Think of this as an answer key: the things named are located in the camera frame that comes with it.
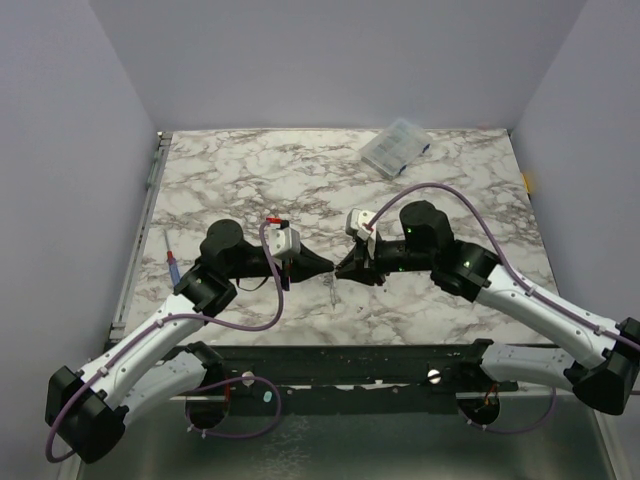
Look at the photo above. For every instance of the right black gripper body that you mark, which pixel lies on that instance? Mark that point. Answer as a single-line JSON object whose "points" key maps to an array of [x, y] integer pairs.
{"points": [[367, 262]]}

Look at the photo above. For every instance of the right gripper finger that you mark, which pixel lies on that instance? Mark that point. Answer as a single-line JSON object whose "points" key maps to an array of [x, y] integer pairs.
{"points": [[365, 276], [357, 260]]}

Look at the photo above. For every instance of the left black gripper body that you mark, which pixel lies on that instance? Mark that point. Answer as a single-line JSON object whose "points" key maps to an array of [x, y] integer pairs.
{"points": [[255, 267]]}

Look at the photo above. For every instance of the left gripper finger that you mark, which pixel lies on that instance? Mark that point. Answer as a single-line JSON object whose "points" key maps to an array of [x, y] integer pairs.
{"points": [[310, 261], [301, 273]]}

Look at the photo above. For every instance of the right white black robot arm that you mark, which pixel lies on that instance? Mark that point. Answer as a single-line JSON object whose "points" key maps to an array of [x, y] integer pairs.
{"points": [[594, 357]]}

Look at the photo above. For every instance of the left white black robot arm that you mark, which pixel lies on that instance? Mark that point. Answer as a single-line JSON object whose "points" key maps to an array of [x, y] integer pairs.
{"points": [[88, 410]]}

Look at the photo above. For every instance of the red blue screwdriver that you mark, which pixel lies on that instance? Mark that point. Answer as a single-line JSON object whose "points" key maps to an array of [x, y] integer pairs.
{"points": [[171, 261]]}

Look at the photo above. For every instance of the clear plastic organizer box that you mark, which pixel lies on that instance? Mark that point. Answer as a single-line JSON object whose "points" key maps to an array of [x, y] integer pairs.
{"points": [[391, 151]]}

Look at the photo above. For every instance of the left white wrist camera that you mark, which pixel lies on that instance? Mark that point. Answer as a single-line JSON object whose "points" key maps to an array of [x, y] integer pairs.
{"points": [[284, 243]]}

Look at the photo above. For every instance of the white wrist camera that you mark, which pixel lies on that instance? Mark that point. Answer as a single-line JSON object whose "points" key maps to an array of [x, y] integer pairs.
{"points": [[359, 224], [284, 243]]}

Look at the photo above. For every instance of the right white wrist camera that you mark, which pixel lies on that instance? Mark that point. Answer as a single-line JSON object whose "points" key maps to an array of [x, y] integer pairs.
{"points": [[359, 224]]}

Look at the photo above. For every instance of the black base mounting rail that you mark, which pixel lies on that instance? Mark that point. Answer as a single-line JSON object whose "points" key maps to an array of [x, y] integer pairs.
{"points": [[351, 380]]}

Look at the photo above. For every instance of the yellow tag on wall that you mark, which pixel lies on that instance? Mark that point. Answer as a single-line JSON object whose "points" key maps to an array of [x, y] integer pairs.
{"points": [[527, 183]]}

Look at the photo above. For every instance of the aluminium side rail left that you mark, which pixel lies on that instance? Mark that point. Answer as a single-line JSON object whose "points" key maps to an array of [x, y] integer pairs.
{"points": [[117, 327]]}

